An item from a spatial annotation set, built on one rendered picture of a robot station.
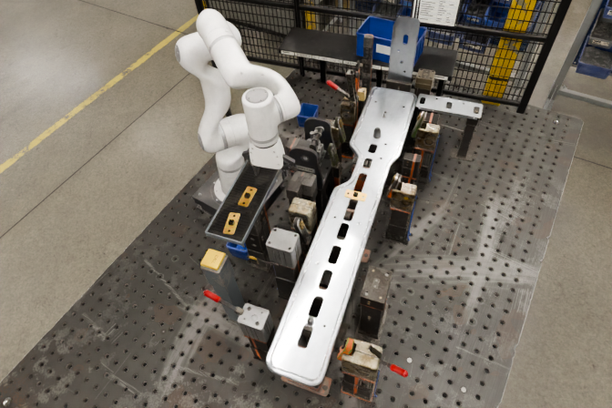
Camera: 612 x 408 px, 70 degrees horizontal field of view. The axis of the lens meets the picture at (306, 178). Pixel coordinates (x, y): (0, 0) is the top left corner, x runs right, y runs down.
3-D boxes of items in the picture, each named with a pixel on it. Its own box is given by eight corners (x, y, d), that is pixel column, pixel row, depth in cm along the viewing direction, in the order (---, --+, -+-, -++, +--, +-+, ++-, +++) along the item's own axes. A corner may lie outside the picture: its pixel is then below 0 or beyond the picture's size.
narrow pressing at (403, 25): (411, 83, 212) (420, 19, 186) (387, 79, 215) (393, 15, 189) (411, 83, 213) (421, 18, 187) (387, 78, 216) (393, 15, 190)
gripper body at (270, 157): (243, 142, 127) (249, 168, 136) (277, 147, 125) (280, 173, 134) (251, 125, 131) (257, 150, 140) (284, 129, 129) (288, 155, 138)
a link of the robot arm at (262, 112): (273, 116, 130) (244, 127, 128) (268, 80, 120) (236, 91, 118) (285, 133, 125) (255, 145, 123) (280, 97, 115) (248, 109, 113)
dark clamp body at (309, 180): (320, 245, 194) (315, 191, 164) (291, 237, 197) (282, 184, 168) (327, 225, 200) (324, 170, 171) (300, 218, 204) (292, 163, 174)
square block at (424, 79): (422, 136, 231) (433, 80, 204) (406, 132, 233) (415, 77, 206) (424, 125, 236) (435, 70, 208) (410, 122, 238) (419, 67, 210)
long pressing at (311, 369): (329, 393, 129) (329, 392, 128) (259, 367, 135) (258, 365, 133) (418, 95, 209) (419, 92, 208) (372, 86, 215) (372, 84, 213)
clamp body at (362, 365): (375, 408, 152) (383, 379, 124) (334, 393, 155) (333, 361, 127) (382, 377, 158) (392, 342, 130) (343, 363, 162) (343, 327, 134)
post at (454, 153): (472, 161, 218) (486, 118, 196) (449, 157, 221) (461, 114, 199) (473, 152, 222) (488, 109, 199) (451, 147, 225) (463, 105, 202)
